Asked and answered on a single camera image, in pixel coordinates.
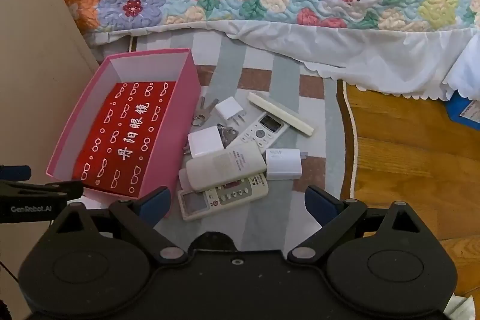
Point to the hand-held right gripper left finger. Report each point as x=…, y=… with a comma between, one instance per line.
x=156, y=201

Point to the white plastic stick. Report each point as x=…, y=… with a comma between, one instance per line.
x=279, y=113

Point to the pink cardboard box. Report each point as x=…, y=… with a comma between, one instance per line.
x=180, y=94

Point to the striped rug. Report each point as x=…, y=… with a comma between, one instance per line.
x=322, y=139

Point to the silver key bunch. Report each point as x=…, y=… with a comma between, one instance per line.
x=204, y=111
x=227, y=136

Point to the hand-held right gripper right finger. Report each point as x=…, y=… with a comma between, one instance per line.
x=319, y=205

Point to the blue box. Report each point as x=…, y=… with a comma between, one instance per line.
x=465, y=113

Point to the white cloth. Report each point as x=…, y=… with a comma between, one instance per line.
x=465, y=310

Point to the red glasses-print liner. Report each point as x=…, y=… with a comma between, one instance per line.
x=127, y=139

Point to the white remote with grey buttons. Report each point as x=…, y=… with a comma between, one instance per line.
x=228, y=196

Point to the small white remote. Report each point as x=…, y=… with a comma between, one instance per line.
x=262, y=129

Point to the white bed skirt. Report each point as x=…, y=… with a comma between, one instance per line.
x=337, y=46

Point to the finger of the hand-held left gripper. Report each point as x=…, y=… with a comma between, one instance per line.
x=56, y=190
x=17, y=172

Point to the plain white remote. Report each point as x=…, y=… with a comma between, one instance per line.
x=221, y=166

